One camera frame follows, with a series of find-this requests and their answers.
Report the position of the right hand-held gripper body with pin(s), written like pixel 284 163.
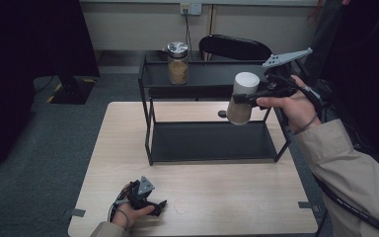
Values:
pixel 281 82

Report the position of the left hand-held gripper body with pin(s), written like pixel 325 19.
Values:
pixel 139 196

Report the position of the jar with white lid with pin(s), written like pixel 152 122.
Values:
pixel 242 87

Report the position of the black metal two-tier rack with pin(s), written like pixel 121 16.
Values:
pixel 210 141

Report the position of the glass jar with silver lid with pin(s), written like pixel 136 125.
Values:
pixel 178 65

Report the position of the person's left hand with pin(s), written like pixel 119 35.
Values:
pixel 126 215

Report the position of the person's right hand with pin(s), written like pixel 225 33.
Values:
pixel 297 110

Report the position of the black table grommet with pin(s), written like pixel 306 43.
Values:
pixel 221 114

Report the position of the black chair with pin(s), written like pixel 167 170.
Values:
pixel 235 47

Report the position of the grey tape strip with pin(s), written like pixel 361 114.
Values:
pixel 75 212

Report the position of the dark curtain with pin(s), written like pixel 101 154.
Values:
pixel 368 65
pixel 19 65

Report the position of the black stand base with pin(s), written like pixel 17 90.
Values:
pixel 72 92

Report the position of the wooden strip on wall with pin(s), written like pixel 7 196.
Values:
pixel 212 19

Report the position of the white wall socket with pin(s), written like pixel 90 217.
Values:
pixel 190 9

